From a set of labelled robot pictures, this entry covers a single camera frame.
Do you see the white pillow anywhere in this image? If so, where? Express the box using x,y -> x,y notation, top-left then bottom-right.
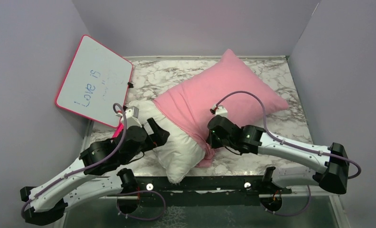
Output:
129,100 -> 205,184

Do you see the pink floral pillowcase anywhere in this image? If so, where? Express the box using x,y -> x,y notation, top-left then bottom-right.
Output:
153,49 -> 289,168

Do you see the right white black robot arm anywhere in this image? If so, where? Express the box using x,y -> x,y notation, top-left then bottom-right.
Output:
207,115 -> 350,194

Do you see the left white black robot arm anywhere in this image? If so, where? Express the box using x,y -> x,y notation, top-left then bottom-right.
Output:
20,118 -> 170,226

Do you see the pink marker pen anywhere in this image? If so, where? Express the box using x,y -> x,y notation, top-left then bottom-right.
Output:
111,123 -> 124,138

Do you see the pink framed whiteboard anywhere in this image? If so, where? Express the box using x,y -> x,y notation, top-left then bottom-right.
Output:
55,35 -> 133,128

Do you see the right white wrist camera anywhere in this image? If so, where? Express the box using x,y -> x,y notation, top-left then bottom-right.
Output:
210,105 -> 228,118

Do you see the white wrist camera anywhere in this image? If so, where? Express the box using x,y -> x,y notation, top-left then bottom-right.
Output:
116,106 -> 142,129
210,105 -> 228,118

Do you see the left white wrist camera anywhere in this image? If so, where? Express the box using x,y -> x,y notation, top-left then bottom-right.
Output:
116,106 -> 142,129

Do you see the black mounting rail base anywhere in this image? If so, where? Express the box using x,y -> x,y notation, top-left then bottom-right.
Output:
116,168 -> 292,214

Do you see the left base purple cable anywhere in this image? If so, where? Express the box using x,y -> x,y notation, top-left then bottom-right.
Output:
116,190 -> 167,221

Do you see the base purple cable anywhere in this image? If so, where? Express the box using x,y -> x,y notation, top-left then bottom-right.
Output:
259,185 -> 312,217
116,190 -> 167,221

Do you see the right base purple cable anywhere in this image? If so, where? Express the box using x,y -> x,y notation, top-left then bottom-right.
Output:
259,185 -> 312,217

